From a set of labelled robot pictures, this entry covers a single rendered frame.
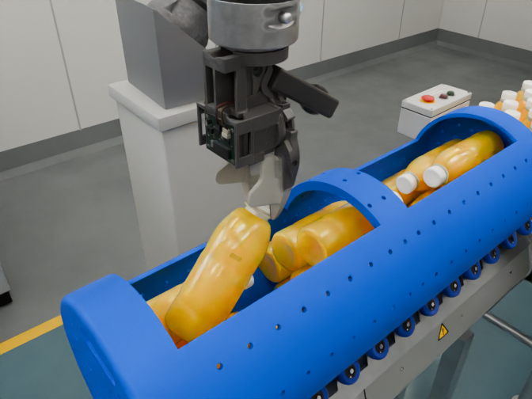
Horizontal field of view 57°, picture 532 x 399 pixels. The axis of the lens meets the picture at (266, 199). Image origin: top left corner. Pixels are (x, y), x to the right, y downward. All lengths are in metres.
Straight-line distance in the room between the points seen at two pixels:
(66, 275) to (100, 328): 2.04
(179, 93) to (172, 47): 0.12
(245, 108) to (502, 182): 0.57
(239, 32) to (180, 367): 0.34
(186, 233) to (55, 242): 1.37
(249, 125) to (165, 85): 0.86
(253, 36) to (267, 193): 0.18
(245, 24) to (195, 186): 1.05
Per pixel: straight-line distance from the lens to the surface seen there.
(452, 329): 1.09
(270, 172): 0.55
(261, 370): 0.59
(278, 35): 0.48
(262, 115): 0.50
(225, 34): 0.48
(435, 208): 0.80
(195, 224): 1.55
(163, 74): 1.33
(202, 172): 1.47
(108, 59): 3.57
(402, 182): 1.01
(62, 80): 3.50
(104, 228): 2.83
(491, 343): 2.31
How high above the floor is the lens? 1.64
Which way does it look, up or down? 34 degrees down
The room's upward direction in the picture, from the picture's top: straight up
